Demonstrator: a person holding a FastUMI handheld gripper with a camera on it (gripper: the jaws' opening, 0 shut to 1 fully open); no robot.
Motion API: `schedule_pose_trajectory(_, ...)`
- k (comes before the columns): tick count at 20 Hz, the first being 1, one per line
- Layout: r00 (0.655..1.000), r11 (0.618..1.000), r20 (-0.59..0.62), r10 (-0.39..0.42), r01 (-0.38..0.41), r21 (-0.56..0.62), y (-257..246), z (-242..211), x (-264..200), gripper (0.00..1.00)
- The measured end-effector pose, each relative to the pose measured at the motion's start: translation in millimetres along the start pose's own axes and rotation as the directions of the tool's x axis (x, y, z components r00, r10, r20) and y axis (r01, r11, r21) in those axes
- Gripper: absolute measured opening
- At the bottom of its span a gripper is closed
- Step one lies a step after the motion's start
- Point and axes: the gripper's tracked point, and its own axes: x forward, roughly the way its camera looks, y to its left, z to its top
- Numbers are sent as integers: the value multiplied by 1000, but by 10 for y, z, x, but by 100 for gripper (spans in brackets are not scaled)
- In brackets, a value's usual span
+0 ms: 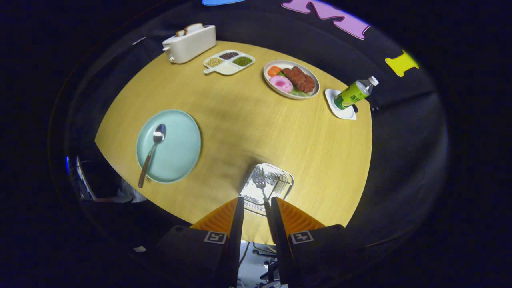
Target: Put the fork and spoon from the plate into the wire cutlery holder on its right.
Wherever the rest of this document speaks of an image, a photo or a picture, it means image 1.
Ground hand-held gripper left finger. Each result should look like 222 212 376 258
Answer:
154 196 245 288

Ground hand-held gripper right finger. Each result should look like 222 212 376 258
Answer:
265 196 360 286

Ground metal spoon with brown handle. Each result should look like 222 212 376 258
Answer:
138 124 166 188

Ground office chair base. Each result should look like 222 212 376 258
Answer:
240 240 280 288

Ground metal fork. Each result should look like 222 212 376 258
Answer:
253 168 272 212

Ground light teal plate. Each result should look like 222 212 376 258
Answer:
136 109 202 184

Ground white square saucer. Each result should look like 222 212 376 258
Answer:
325 88 357 120

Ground green lettuce leaf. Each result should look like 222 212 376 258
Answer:
280 71 310 97

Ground white oval food plate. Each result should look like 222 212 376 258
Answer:
263 60 320 100

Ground pink radish slice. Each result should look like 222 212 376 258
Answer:
270 75 293 94

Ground brown meat pieces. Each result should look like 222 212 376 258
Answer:
282 66 316 93

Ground green label drink bottle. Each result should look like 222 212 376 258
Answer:
333 76 379 110

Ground white divided dish with beans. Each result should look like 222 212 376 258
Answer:
203 50 256 76

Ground white toaster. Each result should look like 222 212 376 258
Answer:
162 25 217 64

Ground metal wire basket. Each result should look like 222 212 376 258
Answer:
239 163 294 216

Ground white curved frame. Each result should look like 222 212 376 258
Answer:
76 157 97 200

